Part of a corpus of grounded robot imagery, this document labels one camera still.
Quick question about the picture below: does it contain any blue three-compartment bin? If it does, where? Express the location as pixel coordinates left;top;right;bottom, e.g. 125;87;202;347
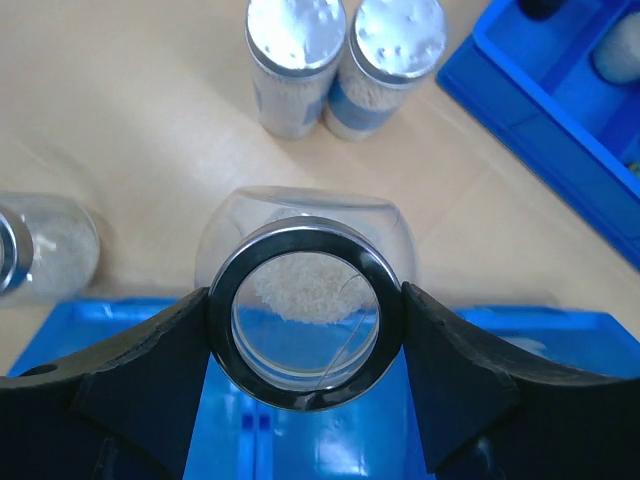
10;297;639;479

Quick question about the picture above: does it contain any gold black spray bottle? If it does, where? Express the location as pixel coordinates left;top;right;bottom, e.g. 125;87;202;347
517;0;566;21

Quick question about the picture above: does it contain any black cap salt grinder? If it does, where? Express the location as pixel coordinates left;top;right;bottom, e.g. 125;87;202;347
591;12;639;84

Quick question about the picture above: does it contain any foil lid jar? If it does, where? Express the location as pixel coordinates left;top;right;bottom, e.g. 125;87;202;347
324;0;448;141
245;0;347;139

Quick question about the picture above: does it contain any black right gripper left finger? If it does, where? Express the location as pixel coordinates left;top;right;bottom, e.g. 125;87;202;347
1;289;210;479

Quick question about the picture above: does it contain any round glass jar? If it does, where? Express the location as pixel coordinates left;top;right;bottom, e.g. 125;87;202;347
195;186;419;412
1;192;101;307

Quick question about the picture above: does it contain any blue rectangular divided tray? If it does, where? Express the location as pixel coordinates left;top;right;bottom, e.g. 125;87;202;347
436;1;639;266

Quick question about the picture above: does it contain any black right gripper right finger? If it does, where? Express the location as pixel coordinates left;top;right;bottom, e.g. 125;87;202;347
402;283;639;479

